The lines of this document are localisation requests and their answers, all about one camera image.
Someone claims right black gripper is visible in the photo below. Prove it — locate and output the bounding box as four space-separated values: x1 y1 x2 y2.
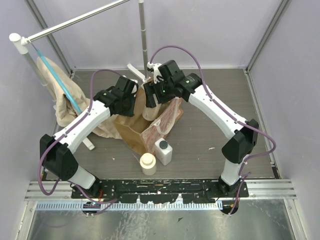
142 77 175 109

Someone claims beige bottle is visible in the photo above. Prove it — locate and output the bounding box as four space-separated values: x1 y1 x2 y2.
142 103 161 121
139 153 157 176

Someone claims brown canvas tote bag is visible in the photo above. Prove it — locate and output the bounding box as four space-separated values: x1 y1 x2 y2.
112 79 185 157

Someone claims beige bottle front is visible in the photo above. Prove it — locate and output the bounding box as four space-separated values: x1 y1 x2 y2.
139 153 157 176

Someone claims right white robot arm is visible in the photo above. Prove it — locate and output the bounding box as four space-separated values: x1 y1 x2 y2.
143 60 259 197

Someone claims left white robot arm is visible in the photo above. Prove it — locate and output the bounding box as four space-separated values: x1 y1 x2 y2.
39 76 139 198

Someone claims beige cloth on rack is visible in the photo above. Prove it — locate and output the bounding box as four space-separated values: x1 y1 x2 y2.
36 55 123 141

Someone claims teal hanger rod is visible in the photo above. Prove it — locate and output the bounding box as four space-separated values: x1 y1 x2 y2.
35 48 82 113

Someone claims white square bottle dark cap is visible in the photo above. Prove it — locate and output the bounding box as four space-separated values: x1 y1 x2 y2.
155 138 173 166

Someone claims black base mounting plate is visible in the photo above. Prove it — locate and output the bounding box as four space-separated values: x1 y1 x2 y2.
71 178 250 204

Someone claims white metal clothes rack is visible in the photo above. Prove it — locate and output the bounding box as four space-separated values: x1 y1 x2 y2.
8 0 152 151

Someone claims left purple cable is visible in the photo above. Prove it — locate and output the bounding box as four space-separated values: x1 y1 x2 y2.
36 69 130 216

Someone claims purple cable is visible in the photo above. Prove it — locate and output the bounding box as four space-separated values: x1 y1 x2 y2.
36 69 130 216
149 45 277 216

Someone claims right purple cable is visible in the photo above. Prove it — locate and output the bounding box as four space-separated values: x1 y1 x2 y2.
149 45 277 216

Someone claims aluminium front rail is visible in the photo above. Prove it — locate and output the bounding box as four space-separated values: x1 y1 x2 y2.
25 178 297 203

